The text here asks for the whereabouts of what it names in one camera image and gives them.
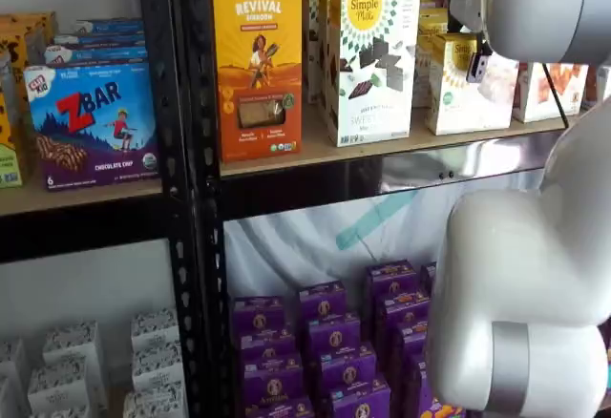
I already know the thin black cable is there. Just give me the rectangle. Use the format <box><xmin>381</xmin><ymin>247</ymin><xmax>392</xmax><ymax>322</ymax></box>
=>
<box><xmin>539</xmin><ymin>60</ymin><xmax>573</xmax><ymax>129</ymax></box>

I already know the white speckled carton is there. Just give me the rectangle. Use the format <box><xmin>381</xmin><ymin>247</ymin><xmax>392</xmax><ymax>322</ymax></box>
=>
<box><xmin>0</xmin><ymin>339</ymin><xmax>28</xmax><ymax>381</ymax></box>
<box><xmin>0</xmin><ymin>374</ymin><xmax>23</xmax><ymax>418</ymax></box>
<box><xmin>35</xmin><ymin>406</ymin><xmax>96</xmax><ymax>418</ymax></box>
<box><xmin>132</xmin><ymin>341</ymin><xmax>185</xmax><ymax>388</ymax></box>
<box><xmin>42</xmin><ymin>321</ymin><xmax>104</xmax><ymax>366</ymax></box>
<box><xmin>27</xmin><ymin>360</ymin><xmax>101</xmax><ymax>412</ymax></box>
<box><xmin>122</xmin><ymin>383</ymin><xmax>188</xmax><ymax>418</ymax></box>
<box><xmin>131</xmin><ymin>309</ymin><xmax>180</xmax><ymax>348</ymax></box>

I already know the orange Pretzel Crackers box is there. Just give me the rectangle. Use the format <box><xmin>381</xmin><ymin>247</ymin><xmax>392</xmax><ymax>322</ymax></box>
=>
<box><xmin>511</xmin><ymin>60</ymin><xmax>591</xmax><ymax>124</ymax></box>

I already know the Simple Mills almond bar box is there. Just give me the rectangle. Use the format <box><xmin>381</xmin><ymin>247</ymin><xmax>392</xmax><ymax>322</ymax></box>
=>
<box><xmin>412</xmin><ymin>6</ymin><xmax>453</xmax><ymax>110</ymax></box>
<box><xmin>424</xmin><ymin>32</ymin><xmax>520</xmax><ymax>136</ymax></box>

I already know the wooden shelf board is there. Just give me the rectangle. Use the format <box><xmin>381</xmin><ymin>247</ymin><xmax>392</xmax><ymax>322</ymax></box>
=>
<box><xmin>0</xmin><ymin>177</ymin><xmax>163</xmax><ymax>217</ymax></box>
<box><xmin>219</xmin><ymin>102</ymin><xmax>581</xmax><ymax>179</ymax></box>

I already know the purple Annie's snack box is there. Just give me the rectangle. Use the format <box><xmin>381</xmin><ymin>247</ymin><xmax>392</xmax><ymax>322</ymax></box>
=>
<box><xmin>232</xmin><ymin>296</ymin><xmax>287</xmax><ymax>338</ymax></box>
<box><xmin>366</xmin><ymin>260</ymin><xmax>417</xmax><ymax>301</ymax></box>
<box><xmin>328</xmin><ymin>379</ymin><xmax>391</xmax><ymax>418</ymax></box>
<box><xmin>247</xmin><ymin>396</ymin><xmax>314</xmax><ymax>418</ymax></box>
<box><xmin>237</xmin><ymin>331</ymin><xmax>297</xmax><ymax>366</ymax></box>
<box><xmin>375</xmin><ymin>288</ymin><xmax>431</xmax><ymax>331</ymax></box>
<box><xmin>305</xmin><ymin>315</ymin><xmax>362</xmax><ymax>357</ymax></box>
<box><xmin>242</xmin><ymin>353</ymin><xmax>305</xmax><ymax>403</ymax></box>
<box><xmin>389</xmin><ymin>320</ymin><xmax>431</xmax><ymax>366</ymax></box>
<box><xmin>419</xmin><ymin>261</ymin><xmax>438</xmax><ymax>298</ymax></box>
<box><xmin>314</xmin><ymin>344</ymin><xmax>378</xmax><ymax>390</ymax></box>
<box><xmin>299</xmin><ymin>282</ymin><xmax>348</xmax><ymax>324</ymax></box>
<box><xmin>400</xmin><ymin>355</ymin><xmax>467</xmax><ymax>418</ymax></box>

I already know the yellow brown snack box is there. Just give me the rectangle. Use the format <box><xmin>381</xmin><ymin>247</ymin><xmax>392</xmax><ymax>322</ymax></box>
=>
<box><xmin>0</xmin><ymin>88</ymin><xmax>25</xmax><ymax>189</ymax></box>
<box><xmin>0</xmin><ymin>11</ymin><xmax>59</xmax><ymax>109</ymax></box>

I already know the black metal shelf rack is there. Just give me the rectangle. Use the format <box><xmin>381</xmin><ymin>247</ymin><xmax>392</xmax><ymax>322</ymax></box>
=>
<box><xmin>174</xmin><ymin>0</ymin><xmax>581</xmax><ymax>418</ymax></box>
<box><xmin>0</xmin><ymin>0</ymin><xmax>185</xmax><ymax>418</ymax></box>

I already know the blue Clif Zbar box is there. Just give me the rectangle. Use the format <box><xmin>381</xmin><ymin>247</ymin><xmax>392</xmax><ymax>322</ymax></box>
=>
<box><xmin>45</xmin><ymin>45</ymin><xmax>149</xmax><ymax>67</ymax></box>
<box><xmin>53</xmin><ymin>31</ymin><xmax>147</xmax><ymax>50</ymax></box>
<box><xmin>23</xmin><ymin>62</ymin><xmax>159</xmax><ymax>191</ymax></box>
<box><xmin>71</xmin><ymin>17</ymin><xmax>144</xmax><ymax>36</ymax></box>

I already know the orange Revival cracker box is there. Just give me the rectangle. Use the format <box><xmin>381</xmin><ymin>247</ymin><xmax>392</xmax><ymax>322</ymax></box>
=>
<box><xmin>211</xmin><ymin>0</ymin><xmax>305</xmax><ymax>164</ymax></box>

